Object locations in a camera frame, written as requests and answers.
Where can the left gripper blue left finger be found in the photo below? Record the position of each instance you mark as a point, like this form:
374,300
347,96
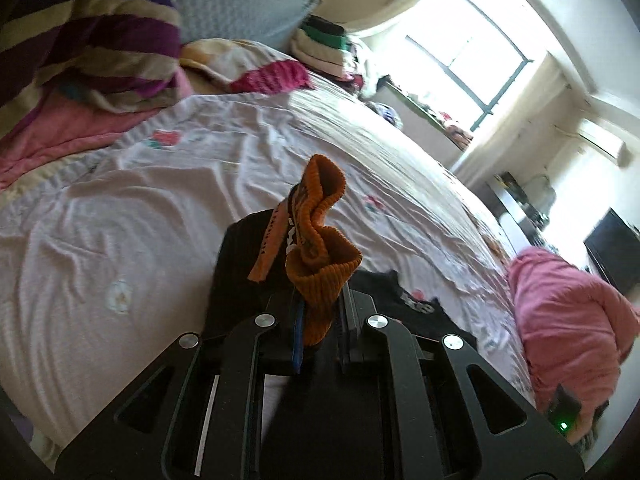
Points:
200,410

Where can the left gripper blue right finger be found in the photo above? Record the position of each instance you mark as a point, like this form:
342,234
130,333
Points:
445,412

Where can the black garment orange cuffs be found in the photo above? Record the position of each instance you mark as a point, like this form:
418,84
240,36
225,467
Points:
320,430

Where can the stack of folded clothes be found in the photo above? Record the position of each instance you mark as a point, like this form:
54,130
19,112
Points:
326,49

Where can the pink blanket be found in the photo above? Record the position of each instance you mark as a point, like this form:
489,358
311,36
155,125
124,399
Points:
576,330

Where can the pink floral bed sheet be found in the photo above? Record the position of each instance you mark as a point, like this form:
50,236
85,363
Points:
109,260

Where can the black monitor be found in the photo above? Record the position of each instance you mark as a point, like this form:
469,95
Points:
613,245

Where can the white side desk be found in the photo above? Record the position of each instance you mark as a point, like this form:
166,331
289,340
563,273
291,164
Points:
519,219

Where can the cream curtain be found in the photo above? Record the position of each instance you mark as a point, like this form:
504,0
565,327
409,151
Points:
523,126

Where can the window sill with clutter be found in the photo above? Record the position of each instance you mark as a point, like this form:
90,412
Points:
435,133

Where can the pink quilt under pillow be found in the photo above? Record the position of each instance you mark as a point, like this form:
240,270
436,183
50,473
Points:
45,122

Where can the cream and magenta pillow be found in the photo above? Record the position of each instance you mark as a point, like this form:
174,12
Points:
244,66

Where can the purple beige striped pillow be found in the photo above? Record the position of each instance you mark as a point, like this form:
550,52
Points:
121,56

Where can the grey quilted headboard cushion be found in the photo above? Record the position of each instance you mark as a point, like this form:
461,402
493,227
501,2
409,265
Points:
270,22

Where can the window with dark frame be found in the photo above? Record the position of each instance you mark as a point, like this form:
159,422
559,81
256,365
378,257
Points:
457,61

